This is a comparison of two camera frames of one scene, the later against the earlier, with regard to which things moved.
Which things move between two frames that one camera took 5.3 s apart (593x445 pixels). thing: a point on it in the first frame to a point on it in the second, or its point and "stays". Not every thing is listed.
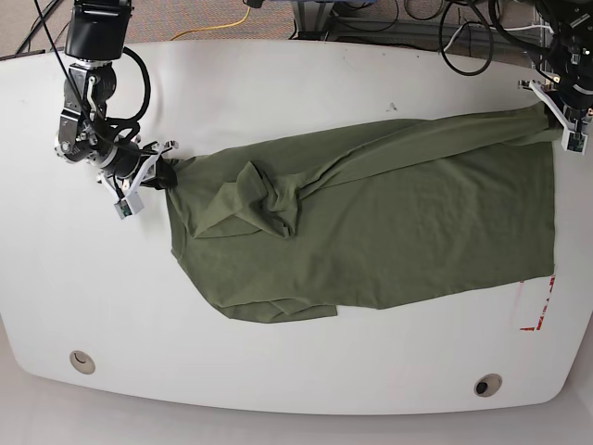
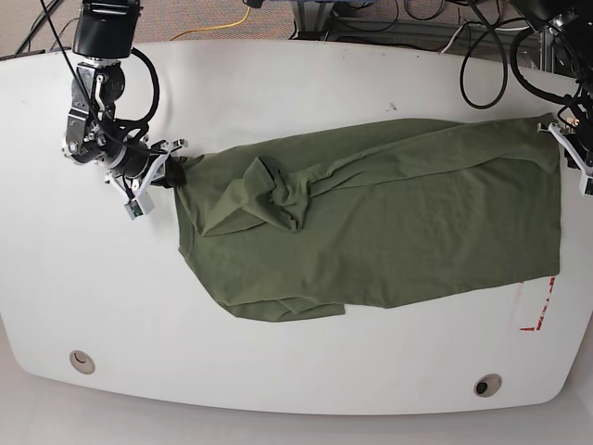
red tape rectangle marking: (540, 317) stays
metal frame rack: (321, 19) stays
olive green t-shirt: (291, 226) stays
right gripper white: (561, 118) to (555, 129)
